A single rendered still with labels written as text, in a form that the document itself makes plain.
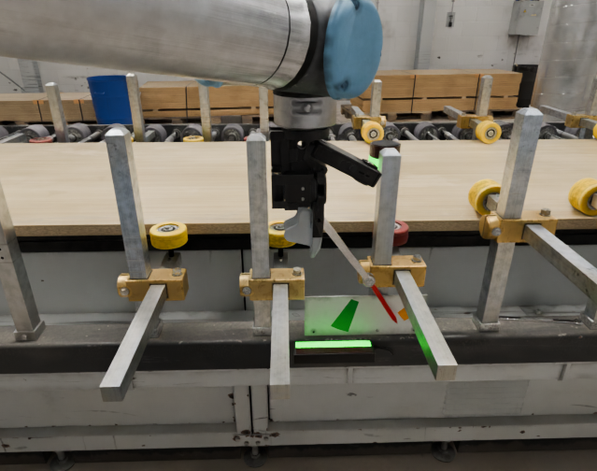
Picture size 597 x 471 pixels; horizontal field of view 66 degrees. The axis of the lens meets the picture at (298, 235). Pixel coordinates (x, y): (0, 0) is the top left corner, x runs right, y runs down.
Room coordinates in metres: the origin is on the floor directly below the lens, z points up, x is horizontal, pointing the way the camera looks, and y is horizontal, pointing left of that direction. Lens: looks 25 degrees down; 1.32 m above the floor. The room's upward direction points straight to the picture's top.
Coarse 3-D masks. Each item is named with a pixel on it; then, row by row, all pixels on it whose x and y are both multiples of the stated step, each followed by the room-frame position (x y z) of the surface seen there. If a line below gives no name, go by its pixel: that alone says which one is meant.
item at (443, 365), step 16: (400, 272) 0.81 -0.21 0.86; (400, 288) 0.77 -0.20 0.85; (416, 288) 0.75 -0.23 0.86; (416, 304) 0.70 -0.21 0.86; (416, 320) 0.65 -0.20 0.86; (432, 320) 0.65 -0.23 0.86; (432, 336) 0.60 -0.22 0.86; (432, 352) 0.56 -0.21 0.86; (448, 352) 0.56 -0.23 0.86; (432, 368) 0.55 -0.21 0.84; (448, 368) 0.53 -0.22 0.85
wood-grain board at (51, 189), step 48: (0, 144) 1.73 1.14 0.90; (48, 144) 1.73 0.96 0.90; (96, 144) 1.73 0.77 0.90; (144, 144) 1.73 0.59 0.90; (192, 144) 1.73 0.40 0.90; (240, 144) 1.73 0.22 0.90; (336, 144) 1.73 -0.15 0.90; (432, 144) 1.73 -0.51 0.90; (480, 144) 1.73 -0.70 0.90; (576, 144) 1.73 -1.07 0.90; (48, 192) 1.19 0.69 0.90; (96, 192) 1.19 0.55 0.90; (144, 192) 1.19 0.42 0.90; (192, 192) 1.19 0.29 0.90; (240, 192) 1.19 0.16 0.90; (336, 192) 1.19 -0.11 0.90; (432, 192) 1.19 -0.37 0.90; (528, 192) 1.19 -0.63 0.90
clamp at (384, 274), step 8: (368, 256) 0.86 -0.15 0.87; (392, 256) 0.86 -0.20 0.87; (400, 256) 0.86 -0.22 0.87; (408, 256) 0.86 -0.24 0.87; (368, 264) 0.83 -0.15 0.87; (384, 264) 0.82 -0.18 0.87; (392, 264) 0.83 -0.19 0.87; (400, 264) 0.83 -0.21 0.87; (408, 264) 0.83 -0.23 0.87; (416, 264) 0.83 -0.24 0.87; (424, 264) 0.83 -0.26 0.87; (368, 272) 0.82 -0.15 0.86; (376, 272) 0.82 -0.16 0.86; (384, 272) 0.82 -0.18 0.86; (392, 272) 0.82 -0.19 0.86; (416, 272) 0.82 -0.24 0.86; (424, 272) 0.82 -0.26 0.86; (360, 280) 0.82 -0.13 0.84; (376, 280) 0.82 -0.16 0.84; (384, 280) 0.82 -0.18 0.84; (392, 280) 0.82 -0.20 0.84; (416, 280) 0.82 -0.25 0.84; (424, 280) 0.82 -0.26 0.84
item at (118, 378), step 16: (176, 256) 0.93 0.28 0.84; (160, 288) 0.79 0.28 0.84; (144, 304) 0.73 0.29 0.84; (160, 304) 0.75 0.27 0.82; (144, 320) 0.68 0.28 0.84; (128, 336) 0.63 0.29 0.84; (144, 336) 0.64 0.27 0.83; (128, 352) 0.59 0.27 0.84; (112, 368) 0.55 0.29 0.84; (128, 368) 0.56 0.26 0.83; (112, 384) 0.52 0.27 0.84; (128, 384) 0.54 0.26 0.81; (112, 400) 0.51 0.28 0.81
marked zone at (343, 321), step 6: (354, 300) 0.82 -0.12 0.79; (348, 306) 0.82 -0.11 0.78; (354, 306) 0.82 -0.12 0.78; (342, 312) 0.82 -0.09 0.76; (348, 312) 0.82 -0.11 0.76; (354, 312) 0.82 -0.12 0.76; (336, 318) 0.81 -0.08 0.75; (342, 318) 0.82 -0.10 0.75; (348, 318) 0.82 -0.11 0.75; (336, 324) 0.81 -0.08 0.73; (342, 324) 0.82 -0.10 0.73; (348, 324) 0.82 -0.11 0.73; (342, 330) 0.82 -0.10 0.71
